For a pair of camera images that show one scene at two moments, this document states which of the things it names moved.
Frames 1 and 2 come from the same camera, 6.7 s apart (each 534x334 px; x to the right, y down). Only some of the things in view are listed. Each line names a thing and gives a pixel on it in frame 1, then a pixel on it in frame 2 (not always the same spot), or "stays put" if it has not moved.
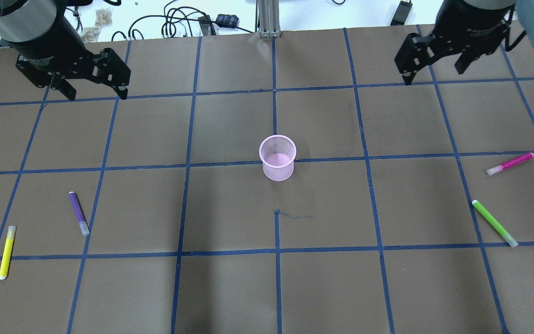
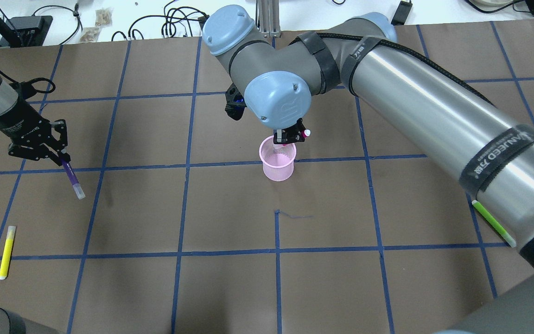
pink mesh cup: (277, 152) stays put
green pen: (497, 226) stays put
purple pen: (79, 213) -> (76, 185)
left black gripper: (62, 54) -> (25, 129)
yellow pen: (7, 252) stays put
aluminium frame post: (267, 18) stays put
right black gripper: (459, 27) -> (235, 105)
